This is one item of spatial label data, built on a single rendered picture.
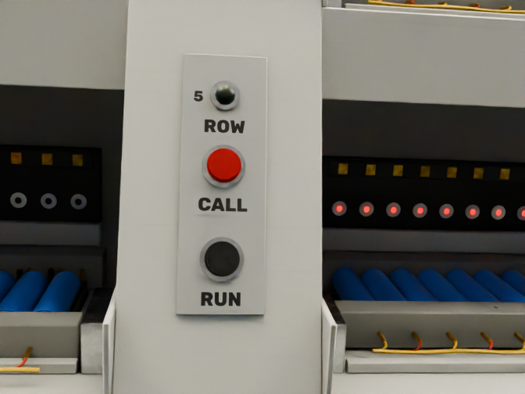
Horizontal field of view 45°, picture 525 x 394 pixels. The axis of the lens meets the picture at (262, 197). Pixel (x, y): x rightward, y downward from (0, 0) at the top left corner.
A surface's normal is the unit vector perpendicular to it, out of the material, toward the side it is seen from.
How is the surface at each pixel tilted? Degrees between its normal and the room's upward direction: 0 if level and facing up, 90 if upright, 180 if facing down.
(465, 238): 111
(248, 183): 90
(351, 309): 21
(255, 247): 90
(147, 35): 90
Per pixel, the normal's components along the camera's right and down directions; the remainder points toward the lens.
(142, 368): 0.11, -0.14
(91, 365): 0.10, 0.22
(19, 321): 0.05, -0.98
